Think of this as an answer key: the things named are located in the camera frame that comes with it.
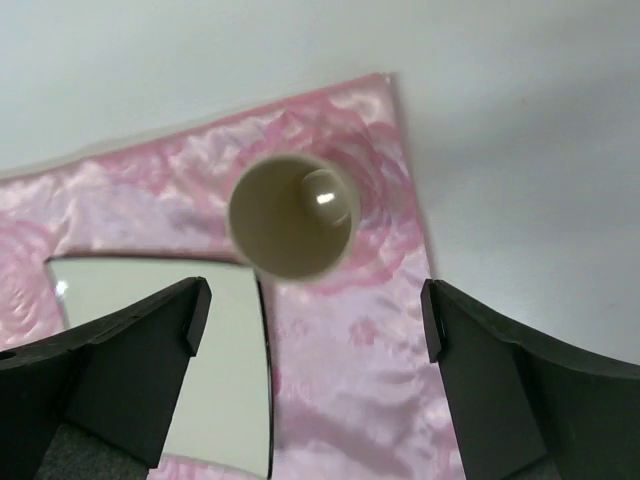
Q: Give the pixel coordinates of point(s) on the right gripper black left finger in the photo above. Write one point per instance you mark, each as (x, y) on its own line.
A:
(97, 401)

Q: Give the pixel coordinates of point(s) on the beige paper cup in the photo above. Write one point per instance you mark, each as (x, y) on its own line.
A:
(293, 217)

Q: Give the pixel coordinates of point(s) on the white square plate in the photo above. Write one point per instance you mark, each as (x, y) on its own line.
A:
(223, 423)

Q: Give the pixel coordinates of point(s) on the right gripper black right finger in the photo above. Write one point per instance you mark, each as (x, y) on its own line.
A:
(525, 405)

